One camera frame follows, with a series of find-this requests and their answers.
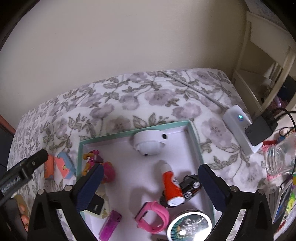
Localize smartphone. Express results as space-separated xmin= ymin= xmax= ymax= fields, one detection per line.
xmin=273 ymin=179 xmax=294 ymax=224

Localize glass jar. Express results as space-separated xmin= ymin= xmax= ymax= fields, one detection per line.
xmin=265 ymin=140 xmax=296 ymax=175

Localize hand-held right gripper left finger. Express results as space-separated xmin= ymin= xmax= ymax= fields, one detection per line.
xmin=28 ymin=163 xmax=104 ymax=241

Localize teal cardboard tray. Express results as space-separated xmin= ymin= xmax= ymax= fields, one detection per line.
xmin=75 ymin=120 xmax=216 ymax=241

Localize black cable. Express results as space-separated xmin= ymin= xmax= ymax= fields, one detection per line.
xmin=269 ymin=107 xmax=296 ymax=190

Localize person's left hand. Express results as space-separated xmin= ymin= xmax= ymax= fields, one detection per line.
xmin=14 ymin=194 xmax=31 ymax=232

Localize brown wooden board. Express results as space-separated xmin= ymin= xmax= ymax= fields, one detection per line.
xmin=0 ymin=115 xmax=16 ymax=135

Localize cream hair claw clip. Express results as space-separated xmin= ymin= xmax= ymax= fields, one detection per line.
xmin=87 ymin=185 xmax=109 ymax=219

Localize pink wrist watch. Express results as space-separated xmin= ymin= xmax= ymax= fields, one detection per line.
xmin=135 ymin=201 xmax=170 ymax=234

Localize round glitter tin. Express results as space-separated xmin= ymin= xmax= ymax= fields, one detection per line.
xmin=166 ymin=209 xmax=213 ymax=241

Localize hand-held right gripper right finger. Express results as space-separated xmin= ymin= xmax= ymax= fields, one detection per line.
xmin=198 ymin=164 xmax=274 ymax=241

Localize blue orange eraser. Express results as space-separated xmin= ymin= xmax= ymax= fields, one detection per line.
xmin=54 ymin=152 xmax=76 ymax=180
xmin=44 ymin=155 xmax=55 ymax=180

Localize white power strip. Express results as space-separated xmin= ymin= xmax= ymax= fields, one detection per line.
xmin=222 ymin=105 xmax=263 ymax=156

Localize black toy car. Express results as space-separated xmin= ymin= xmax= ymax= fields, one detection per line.
xmin=159 ymin=174 xmax=201 ymax=208

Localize orange white tube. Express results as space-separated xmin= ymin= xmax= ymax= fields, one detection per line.
xmin=158 ymin=161 xmax=184 ymax=207

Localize black plugged charger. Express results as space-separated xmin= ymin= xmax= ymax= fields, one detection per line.
xmin=245 ymin=116 xmax=278 ymax=146

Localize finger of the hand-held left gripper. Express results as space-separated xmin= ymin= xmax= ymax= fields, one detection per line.
xmin=20 ymin=149 xmax=49 ymax=174

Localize colourful plastic pieces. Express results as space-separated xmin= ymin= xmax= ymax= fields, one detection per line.
xmin=285 ymin=176 xmax=296 ymax=216

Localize pink lighter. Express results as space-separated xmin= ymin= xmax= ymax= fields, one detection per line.
xmin=99 ymin=210 xmax=122 ymax=241

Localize pink toy figure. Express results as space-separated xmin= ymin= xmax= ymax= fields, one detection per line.
xmin=82 ymin=150 xmax=115 ymax=184

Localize grey power cord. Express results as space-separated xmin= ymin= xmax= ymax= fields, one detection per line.
xmin=162 ymin=71 xmax=228 ymax=109

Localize cream wooden shelf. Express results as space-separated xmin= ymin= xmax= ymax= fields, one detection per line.
xmin=231 ymin=11 xmax=296 ymax=116

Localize white plastic case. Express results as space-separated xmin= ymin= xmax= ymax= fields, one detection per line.
xmin=133 ymin=130 xmax=168 ymax=156

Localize black charger adapter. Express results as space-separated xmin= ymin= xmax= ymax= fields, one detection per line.
xmin=84 ymin=193 xmax=105 ymax=215

